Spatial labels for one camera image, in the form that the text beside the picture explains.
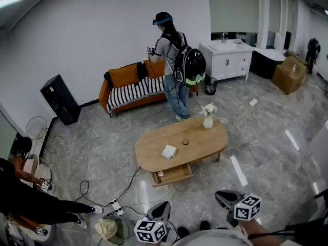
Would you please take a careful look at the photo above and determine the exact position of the wooden coffee table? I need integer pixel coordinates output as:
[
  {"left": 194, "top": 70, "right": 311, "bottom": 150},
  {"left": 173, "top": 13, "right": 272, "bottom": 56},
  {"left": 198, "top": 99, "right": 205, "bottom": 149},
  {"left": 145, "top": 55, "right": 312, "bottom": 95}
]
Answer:
[{"left": 135, "top": 116, "right": 229, "bottom": 173}]

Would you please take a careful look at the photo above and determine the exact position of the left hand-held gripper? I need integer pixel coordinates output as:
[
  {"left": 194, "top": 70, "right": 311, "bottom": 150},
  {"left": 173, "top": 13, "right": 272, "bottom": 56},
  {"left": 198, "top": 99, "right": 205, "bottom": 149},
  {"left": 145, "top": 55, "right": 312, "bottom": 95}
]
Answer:
[{"left": 133, "top": 201, "right": 172, "bottom": 244}]

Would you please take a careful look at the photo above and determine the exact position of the looped black cable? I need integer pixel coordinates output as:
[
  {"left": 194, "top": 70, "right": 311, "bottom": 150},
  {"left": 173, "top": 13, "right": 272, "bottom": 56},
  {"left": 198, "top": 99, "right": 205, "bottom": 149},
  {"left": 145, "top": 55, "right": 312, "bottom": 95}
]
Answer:
[{"left": 73, "top": 180, "right": 113, "bottom": 208}]

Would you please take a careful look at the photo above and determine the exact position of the white power strip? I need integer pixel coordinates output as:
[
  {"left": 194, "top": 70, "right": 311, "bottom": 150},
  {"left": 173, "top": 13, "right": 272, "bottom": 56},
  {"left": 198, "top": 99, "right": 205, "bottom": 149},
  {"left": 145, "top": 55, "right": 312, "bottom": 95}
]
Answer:
[{"left": 109, "top": 198, "right": 125, "bottom": 216}]

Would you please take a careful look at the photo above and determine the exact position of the cream round basin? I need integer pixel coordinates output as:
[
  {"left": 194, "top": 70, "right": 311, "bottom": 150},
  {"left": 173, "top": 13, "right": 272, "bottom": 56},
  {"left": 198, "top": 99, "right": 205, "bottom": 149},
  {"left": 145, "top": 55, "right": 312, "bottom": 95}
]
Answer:
[{"left": 33, "top": 162, "right": 52, "bottom": 187}]

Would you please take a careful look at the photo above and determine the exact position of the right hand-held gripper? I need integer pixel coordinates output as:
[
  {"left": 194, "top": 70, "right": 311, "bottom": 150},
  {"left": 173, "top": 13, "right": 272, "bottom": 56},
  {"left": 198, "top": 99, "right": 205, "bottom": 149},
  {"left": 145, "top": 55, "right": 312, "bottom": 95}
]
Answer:
[{"left": 215, "top": 190, "right": 262, "bottom": 228}]

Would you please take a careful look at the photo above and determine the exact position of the black floor cable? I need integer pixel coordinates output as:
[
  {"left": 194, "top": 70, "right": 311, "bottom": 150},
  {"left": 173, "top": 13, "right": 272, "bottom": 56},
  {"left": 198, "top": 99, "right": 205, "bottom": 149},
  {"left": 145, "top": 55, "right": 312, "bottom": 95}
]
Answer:
[{"left": 115, "top": 166, "right": 142, "bottom": 202}]

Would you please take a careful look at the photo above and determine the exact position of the black waste bin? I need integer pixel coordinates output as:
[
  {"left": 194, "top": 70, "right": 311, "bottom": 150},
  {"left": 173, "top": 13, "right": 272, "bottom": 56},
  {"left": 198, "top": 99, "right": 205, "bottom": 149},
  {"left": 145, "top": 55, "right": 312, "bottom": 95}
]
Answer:
[{"left": 204, "top": 77, "right": 218, "bottom": 96}]

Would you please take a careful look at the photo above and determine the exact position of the pink round basin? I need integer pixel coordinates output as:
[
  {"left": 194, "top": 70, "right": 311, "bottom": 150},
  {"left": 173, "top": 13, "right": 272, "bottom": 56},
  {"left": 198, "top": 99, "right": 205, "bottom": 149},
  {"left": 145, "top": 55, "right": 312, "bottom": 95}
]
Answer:
[{"left": 23, "top": 154, "right": 40, "bottom": 175}]

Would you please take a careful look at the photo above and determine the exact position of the wooden drawer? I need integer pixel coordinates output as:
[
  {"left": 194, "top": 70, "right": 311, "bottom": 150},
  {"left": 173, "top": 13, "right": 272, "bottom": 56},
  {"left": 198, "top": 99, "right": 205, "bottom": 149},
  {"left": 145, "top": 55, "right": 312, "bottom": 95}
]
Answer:
[{"left": 150, "top": 162, "right": 194, "bottom": 188}]

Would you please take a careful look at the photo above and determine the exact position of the white vanity cabinet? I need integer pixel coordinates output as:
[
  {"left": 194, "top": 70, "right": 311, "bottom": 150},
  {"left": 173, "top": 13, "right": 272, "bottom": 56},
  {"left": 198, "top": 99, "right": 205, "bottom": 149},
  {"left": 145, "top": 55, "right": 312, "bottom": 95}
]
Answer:
[{"left": 199, "top": 39, "right": 256, "bottom": 81}]

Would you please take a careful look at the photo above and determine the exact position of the large orange cushion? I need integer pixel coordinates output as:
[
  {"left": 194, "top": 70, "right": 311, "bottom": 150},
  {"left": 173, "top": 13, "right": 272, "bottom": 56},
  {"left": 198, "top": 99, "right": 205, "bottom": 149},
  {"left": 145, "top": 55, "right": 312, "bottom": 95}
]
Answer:
[{"left": 108, "top": 66, "right": 140, "bottom": 89}]

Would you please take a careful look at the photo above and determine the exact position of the cardboard box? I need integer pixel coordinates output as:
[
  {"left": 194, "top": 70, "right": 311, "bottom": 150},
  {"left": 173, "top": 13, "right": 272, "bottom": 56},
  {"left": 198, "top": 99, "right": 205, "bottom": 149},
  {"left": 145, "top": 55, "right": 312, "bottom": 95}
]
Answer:
[{"left": 271, "top": 56, "right": 308, "bottom": 95}]

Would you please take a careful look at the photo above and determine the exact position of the person's white shirt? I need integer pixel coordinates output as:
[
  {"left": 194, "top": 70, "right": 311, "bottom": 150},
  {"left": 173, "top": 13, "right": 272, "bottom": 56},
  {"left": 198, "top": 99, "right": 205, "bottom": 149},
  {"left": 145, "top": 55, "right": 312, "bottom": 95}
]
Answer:
[{"left": 171, "top": 228, "right": 259, "bottom": 246}]

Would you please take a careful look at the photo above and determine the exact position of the wire basket stand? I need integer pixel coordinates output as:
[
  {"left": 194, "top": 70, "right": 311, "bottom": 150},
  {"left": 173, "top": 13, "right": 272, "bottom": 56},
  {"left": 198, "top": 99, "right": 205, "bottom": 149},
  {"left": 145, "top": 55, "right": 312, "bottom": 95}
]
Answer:
[{"left": 26, "top": 116, "right": 64, "bottom": 155}]

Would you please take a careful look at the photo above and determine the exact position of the orange sofa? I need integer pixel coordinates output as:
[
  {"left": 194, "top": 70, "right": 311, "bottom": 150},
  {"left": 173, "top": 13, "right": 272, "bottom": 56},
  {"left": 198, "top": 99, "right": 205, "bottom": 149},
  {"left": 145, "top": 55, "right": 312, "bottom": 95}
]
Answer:
[{"left": 98, "top": 59, "right": 200, "bottom": 118}]

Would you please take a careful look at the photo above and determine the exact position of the small orange cushion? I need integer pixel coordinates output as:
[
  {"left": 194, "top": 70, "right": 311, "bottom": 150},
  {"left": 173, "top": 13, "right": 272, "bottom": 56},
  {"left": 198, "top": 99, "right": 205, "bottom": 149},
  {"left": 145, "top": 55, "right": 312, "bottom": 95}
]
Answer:
[{"left": 143, "top": 59, "right": 166, "bottom": 79}]

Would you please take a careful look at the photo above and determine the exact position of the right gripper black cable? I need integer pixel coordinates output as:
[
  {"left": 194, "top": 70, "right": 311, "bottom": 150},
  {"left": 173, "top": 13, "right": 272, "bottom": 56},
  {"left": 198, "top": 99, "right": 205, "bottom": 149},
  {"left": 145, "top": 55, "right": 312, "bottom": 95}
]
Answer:
[{"left": 247, "top": 220, "right": 328, "bottom": 240}]

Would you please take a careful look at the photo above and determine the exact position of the person's left shoe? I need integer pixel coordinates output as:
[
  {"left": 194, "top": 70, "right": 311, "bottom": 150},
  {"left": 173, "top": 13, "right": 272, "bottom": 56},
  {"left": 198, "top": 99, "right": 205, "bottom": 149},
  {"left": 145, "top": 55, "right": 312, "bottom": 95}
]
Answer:
[{"left": 177, "top": 226, "right": 190, "bottom": 239}]

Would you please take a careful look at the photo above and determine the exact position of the black floor cabinet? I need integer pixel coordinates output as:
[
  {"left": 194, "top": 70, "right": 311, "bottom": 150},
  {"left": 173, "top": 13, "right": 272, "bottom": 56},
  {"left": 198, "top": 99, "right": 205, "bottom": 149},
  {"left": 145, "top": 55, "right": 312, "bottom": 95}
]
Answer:
[{"left": 40, "top": 74, "right": 81, "bottom": 126}]

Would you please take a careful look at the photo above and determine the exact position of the white tissue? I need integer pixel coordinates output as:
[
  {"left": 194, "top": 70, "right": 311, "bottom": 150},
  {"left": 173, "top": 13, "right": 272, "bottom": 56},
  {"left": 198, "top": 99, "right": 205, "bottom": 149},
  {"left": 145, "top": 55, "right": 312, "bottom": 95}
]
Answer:
[{"left": 161, "top": 144, "right": 177, "bottom": 160}]

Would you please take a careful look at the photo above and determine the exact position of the black cushion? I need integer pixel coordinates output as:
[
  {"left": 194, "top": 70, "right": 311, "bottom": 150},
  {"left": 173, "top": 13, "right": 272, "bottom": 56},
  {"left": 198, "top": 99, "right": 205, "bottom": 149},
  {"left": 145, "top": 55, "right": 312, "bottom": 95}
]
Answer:
[{"left": 136, "top": 61, "right": 149, "bottom": 81}]

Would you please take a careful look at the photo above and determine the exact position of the beige cloth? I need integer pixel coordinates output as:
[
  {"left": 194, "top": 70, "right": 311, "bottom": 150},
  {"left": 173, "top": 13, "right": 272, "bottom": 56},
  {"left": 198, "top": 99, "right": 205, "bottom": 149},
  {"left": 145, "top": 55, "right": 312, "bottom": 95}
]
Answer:
[{"left": 94, "top": 218, "right": 118, "bottom": 241}]

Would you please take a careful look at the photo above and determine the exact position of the dark bathtub white rim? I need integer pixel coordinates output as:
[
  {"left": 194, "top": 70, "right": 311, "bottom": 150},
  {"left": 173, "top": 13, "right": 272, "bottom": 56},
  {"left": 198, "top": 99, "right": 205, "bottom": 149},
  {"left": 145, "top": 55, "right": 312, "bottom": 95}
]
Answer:
[{"left": 252, "top": 47, "right": 287, "bottom": 80}]

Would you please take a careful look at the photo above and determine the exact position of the striped black white blanket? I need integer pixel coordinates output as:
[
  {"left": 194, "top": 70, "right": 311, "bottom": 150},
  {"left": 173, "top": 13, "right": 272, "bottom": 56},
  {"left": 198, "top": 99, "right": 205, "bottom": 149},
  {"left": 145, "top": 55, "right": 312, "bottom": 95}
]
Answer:
[{"left": 106, "top": 75, "right": 167, "bottom": 114}]

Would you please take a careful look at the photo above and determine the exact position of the person's right forearm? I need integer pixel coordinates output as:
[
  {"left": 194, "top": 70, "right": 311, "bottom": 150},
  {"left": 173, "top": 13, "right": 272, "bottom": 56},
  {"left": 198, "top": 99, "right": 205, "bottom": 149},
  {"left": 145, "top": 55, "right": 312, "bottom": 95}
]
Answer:
[{"left": 237, "top": 218, "right": 282, "bottom": 246}]

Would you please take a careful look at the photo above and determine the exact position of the white vase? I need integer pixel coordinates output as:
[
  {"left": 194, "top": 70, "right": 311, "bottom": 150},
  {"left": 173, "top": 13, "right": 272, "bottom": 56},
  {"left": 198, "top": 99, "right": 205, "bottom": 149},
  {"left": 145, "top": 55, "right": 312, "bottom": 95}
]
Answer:
[{"left": 203, "top": 114, "right": 214, "bottom": 130}]

